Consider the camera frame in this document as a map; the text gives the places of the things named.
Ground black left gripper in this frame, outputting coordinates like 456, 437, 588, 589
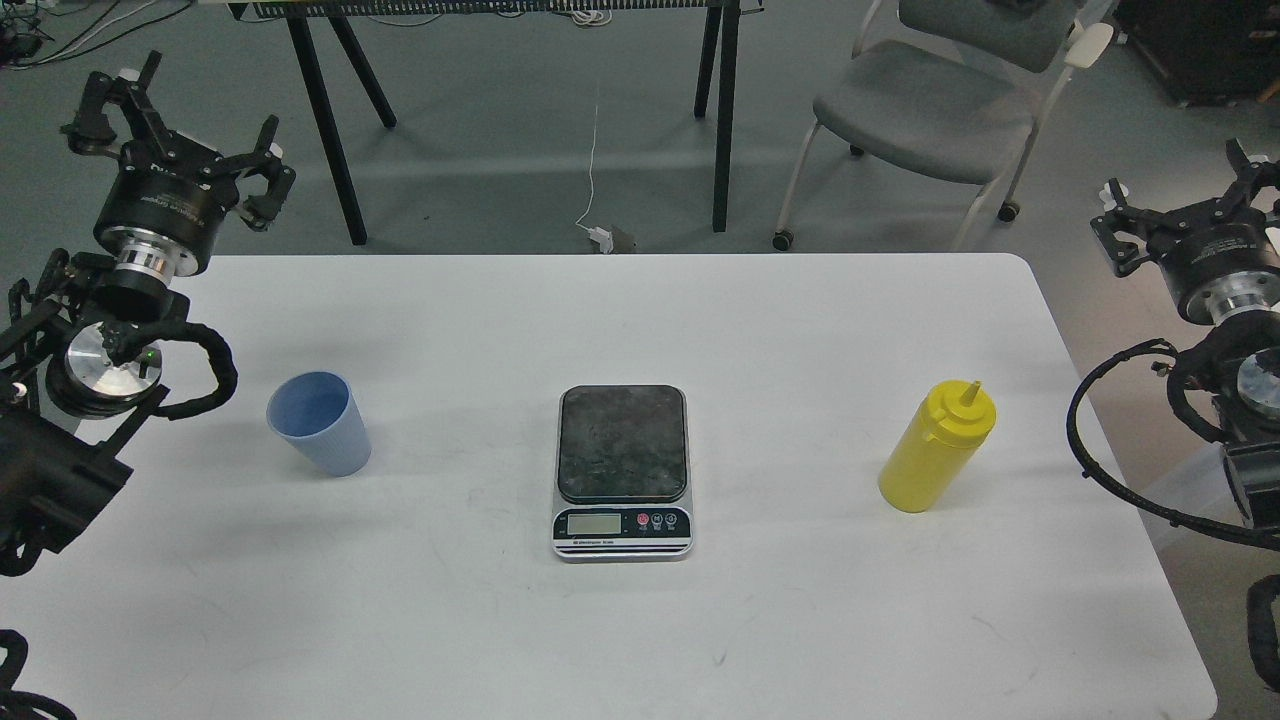
60, 51, 296, 278

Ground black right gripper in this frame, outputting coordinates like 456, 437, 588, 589
1091, 138, 1279, 325

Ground blue ribbed plastic cup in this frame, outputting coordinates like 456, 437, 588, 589
266, 372, 372, 477

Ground yellow squeeze bottle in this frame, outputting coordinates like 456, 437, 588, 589
878, 380, 998, 512

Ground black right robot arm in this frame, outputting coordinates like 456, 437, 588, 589
1065, 138, 1279, 551

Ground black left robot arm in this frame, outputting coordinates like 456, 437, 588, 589
1, 51, 294, 577

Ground digital kitchen scale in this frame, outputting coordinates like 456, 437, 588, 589
550, 384, 695, 562

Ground black cabinet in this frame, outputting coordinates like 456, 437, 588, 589
1114, 1, 1279, 108

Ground grey office chair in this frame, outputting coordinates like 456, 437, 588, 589
772, 1, 1115, 251

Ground black trestle table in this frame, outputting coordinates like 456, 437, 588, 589
228, 0, 765, 247

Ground cables on floor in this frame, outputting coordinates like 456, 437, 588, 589
0, 0, 196, 70

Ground white cable with plug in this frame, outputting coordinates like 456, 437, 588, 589
575, 76, 636, 254

